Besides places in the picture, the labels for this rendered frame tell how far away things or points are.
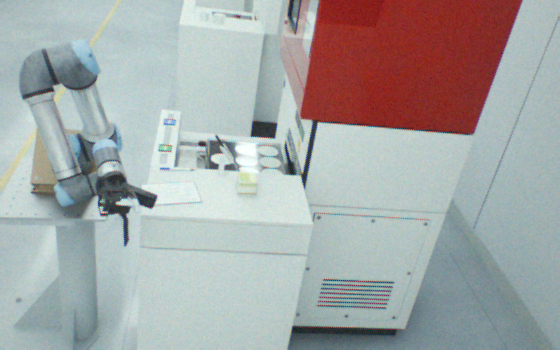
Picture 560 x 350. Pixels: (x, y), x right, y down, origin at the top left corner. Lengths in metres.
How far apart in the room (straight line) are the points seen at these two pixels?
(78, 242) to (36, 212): 0.28
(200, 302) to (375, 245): 0.87
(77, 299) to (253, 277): 0.89
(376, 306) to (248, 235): 1.05
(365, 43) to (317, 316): 1.40
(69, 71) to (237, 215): 0.74
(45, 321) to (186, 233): 1.12
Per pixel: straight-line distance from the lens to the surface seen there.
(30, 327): 2.92
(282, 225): 1.97
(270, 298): 2.20
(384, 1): 2.05
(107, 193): 1.63
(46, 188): 2.33
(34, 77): 1.80
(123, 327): 2.88
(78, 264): 2.51
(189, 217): 1.93
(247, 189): 2.05
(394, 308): 2.87
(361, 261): 2.61
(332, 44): 2.05
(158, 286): 2.14
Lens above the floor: 2.09
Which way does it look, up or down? 29 degrees down
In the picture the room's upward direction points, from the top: 9 degrees clockwise
